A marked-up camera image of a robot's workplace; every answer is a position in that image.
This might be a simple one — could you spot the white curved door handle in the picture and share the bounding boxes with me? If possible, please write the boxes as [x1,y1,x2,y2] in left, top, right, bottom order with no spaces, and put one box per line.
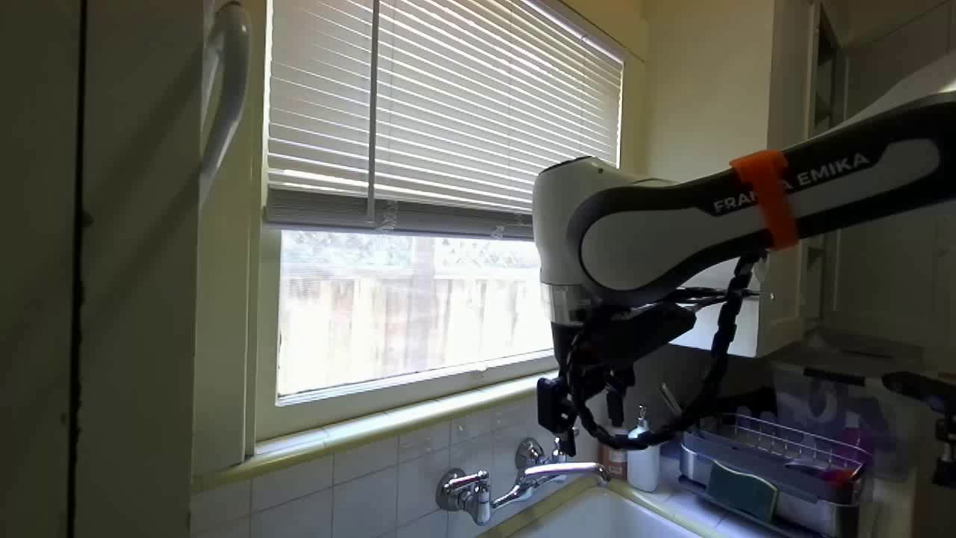
[198,0,254,184]

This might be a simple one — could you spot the white pump bottle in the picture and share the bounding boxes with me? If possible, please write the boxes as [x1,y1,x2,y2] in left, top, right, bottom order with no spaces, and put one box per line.
[626,400,666,493]

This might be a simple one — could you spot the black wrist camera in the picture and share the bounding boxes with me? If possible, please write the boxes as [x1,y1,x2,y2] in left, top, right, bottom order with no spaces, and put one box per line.
[536,370,584,460]

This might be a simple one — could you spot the white sink basin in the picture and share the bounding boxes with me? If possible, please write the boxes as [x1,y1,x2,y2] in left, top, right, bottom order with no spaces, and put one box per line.
[497,482,720,538]

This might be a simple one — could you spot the chrome wall faucet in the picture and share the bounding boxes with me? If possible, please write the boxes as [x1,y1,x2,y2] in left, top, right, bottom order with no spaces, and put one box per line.
[434,435,612,529]

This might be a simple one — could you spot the grey plastic drainer tray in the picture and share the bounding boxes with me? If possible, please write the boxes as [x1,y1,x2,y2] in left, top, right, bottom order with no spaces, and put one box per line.
[679,429,872,538]

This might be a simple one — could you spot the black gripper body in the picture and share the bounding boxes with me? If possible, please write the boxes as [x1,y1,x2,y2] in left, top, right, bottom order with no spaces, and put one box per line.
[558,302,699,399]

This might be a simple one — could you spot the white window blinds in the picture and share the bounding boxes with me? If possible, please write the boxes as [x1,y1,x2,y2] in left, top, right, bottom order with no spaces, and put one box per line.
[263,0,627,242]

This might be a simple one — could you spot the white wall cabinet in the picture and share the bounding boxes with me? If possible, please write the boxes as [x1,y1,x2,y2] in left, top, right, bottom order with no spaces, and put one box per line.
[696,0,956,366]

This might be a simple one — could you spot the black braided cable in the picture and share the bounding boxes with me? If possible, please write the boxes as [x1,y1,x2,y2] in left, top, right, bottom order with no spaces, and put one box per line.
[566,251,764,451]

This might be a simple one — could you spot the metal wire dish rack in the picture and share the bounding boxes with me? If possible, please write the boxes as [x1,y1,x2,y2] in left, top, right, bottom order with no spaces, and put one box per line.
[709,409,872,484]

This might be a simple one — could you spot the white window frame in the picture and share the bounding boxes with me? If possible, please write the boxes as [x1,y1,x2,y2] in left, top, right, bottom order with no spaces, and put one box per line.
[249,221,563,447]

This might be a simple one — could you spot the metal utensil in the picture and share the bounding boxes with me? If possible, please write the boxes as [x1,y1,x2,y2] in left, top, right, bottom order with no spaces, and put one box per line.
[660,384,690,426]

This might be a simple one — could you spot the blind tilt wand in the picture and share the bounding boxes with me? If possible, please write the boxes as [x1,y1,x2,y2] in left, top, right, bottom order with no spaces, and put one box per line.
[364,0,384,227]

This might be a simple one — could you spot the orange label pump bottle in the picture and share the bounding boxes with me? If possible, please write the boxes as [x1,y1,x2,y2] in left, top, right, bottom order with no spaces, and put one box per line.
[597,444,630,484]

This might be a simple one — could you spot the orange strap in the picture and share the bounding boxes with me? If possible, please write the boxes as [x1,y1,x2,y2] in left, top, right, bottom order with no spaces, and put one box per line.
[730,148,805,251]

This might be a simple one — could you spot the green yellow sponge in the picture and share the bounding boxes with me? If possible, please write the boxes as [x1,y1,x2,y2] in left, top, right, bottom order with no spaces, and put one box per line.
[706,457,784,526]

